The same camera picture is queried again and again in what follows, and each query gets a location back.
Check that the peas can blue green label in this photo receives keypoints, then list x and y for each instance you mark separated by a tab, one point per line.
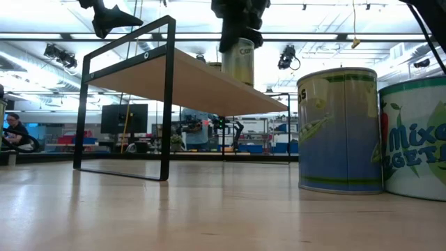
339	139

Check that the blue storage bin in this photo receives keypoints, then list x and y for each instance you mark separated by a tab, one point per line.
284	148
251	148

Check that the black monitor screen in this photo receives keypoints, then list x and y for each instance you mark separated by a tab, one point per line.
123	118

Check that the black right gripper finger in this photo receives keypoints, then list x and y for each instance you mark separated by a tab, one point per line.
255	36
230	35

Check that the spare black robot arm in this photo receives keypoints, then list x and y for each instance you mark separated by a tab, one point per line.
237	130

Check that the small potted plant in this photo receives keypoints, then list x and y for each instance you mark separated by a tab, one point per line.
176	141

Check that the black aluminium table frame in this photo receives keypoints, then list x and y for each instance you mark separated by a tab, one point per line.
52	157

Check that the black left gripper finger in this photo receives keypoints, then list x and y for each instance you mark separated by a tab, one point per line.
104	33
111	21

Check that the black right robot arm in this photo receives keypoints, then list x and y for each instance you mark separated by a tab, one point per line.
435	14

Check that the person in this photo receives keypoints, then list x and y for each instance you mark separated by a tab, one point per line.
198	137
15	130

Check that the mixed vegetables can white label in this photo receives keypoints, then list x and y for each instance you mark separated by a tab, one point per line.
414	146

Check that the carrots can yellow label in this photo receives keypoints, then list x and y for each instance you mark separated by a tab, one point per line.
240	66

